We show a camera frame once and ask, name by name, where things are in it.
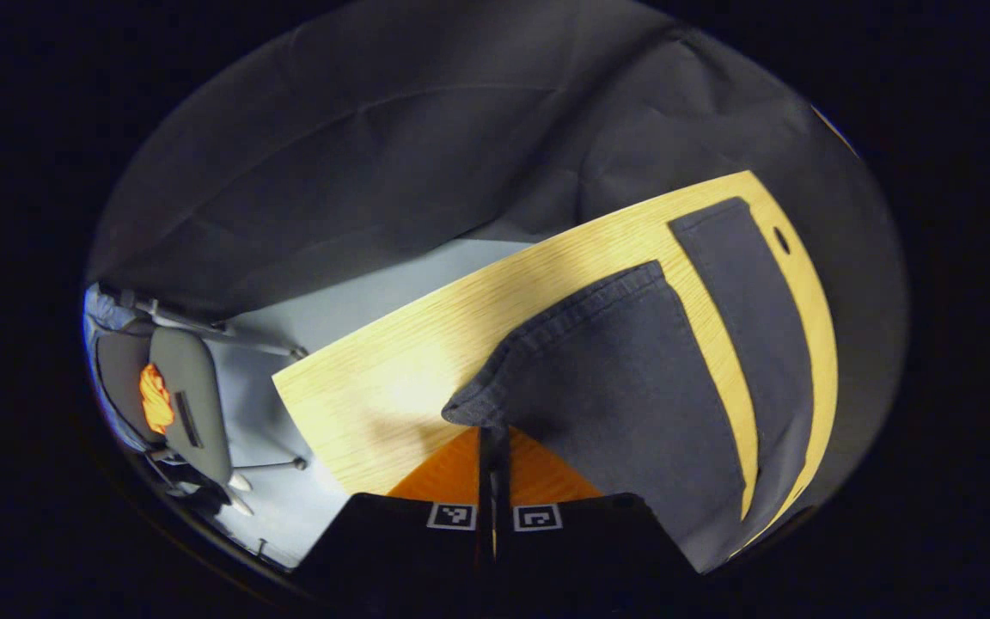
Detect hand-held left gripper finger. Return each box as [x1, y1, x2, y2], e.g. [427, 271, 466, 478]
[293, 427, 495, 603]
[495, 427, 702, 603]

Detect dark grey jeans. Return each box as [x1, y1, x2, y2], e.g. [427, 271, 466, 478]
[442, 196, 816, 574]

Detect black backdrop cloth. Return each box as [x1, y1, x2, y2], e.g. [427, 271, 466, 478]
[87, 0, 908, 517]

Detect grey chair with metal legs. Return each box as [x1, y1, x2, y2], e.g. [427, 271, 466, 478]
[87, 284, 311, 517]

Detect orange object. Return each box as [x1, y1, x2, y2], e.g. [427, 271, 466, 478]
[138, 363, 176, 435]

